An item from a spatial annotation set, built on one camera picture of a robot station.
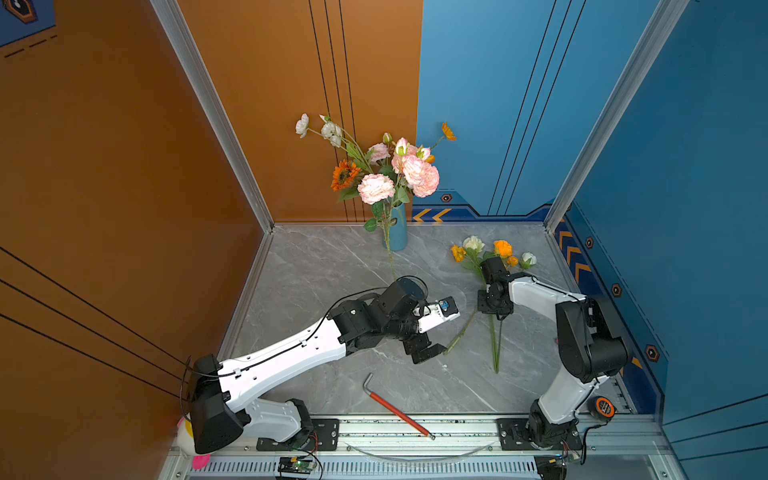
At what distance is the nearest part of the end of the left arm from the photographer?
0.60 meters

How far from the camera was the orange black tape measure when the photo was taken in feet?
2.48

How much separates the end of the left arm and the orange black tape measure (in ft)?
1.61
